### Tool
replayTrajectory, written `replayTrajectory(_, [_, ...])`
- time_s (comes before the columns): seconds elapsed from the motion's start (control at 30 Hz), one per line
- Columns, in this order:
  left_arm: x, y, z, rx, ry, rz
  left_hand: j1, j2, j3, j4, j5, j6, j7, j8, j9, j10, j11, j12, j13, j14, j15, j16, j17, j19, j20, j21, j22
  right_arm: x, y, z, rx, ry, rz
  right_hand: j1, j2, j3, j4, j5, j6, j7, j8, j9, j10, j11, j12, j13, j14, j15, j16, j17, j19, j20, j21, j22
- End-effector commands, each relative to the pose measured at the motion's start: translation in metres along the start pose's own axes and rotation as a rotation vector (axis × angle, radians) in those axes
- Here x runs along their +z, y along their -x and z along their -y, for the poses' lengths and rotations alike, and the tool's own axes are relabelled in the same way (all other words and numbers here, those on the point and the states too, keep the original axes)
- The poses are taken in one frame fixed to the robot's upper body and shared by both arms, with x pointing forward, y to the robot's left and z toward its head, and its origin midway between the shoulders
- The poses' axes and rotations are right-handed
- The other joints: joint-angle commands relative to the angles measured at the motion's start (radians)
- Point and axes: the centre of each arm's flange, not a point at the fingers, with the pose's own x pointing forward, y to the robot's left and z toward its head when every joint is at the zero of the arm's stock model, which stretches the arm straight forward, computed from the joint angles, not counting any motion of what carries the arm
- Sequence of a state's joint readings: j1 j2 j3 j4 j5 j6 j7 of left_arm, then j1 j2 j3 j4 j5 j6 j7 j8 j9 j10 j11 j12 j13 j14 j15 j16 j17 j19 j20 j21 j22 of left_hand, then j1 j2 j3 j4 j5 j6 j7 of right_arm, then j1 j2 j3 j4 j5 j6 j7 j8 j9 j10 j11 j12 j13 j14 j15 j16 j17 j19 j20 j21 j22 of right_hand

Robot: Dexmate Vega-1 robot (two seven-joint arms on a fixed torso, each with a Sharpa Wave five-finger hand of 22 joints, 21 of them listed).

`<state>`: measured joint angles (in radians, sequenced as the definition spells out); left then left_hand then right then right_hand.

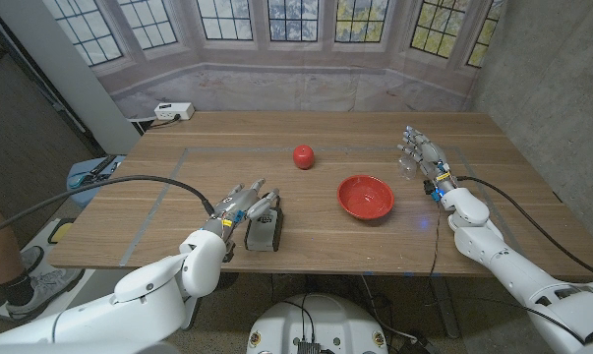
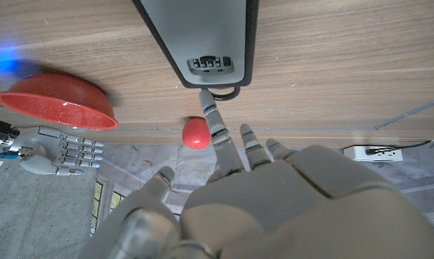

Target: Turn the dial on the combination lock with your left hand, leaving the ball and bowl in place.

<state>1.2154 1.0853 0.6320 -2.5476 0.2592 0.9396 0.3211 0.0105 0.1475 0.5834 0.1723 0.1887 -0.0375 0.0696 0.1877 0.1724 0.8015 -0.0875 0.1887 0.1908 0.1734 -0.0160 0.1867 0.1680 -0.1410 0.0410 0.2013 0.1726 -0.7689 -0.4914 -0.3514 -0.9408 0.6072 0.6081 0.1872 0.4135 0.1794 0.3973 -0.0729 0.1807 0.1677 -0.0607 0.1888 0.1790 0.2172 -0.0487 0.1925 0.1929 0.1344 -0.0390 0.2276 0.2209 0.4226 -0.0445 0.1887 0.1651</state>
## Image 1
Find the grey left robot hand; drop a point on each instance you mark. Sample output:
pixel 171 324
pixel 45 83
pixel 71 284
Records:
pixel 234 204

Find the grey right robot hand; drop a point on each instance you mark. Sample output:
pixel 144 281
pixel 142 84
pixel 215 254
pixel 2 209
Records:
pixel 430 153

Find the grey combination lock box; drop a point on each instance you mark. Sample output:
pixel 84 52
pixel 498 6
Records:
pixel 264 236

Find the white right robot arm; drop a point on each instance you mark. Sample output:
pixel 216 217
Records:
pixel 502 255

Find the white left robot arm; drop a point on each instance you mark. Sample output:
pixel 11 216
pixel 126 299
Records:
pixel 143 300

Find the red bowl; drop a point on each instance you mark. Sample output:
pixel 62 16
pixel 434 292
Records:
pixel 365 196

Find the red ball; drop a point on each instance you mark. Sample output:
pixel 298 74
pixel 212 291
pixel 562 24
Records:
pixel 303 157

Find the small clear plastic cup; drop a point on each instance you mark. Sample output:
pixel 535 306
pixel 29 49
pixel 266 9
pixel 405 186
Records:
pixel 407 169

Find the white power strip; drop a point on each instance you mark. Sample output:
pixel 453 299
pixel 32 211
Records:
pixel 174 111

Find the grey table leg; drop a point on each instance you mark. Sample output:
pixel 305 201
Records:
pixel 446 305
pixel 194 314

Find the printed window backdrop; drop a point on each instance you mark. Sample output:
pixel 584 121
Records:
pixel 296 83

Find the black remote control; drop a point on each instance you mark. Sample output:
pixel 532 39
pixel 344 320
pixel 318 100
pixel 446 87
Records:
pixel 104 166

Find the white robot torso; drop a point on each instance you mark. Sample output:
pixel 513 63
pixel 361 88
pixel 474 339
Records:
pixel 325 319

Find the blue round stool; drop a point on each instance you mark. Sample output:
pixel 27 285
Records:
pixel 87 194

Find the yellow and black floor object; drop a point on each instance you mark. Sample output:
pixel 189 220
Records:
pixel 60 232

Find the grey sneaker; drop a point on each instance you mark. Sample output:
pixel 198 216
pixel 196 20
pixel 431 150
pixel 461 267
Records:
pixel 45 290
pixel 30 258

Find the white slanted pillar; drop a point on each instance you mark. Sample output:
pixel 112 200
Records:
pixel 70 74

